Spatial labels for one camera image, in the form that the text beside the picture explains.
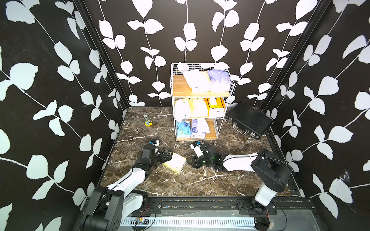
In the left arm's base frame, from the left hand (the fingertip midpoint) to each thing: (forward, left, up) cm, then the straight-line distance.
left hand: (169, 151), depth 88 cm
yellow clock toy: (+26, +18, -4) cm, 32 cm away
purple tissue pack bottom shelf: (+17, -20, +1) cm, 26 cm away
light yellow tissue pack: (-7, -5, -2) cm, 9 cm away
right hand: (-5, -11, -1) cm, 12 cm away
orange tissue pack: (+11, -28, +25) cm, 39 cm away
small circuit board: (-34, +13, -6) cm, 37 cm away
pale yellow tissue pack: (+14, -9, +24) cm, 29 cm away
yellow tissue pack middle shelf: (+15, -18, +24) cm, 33 cm away
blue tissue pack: (+18, -9, -1) cm, 20 cm away
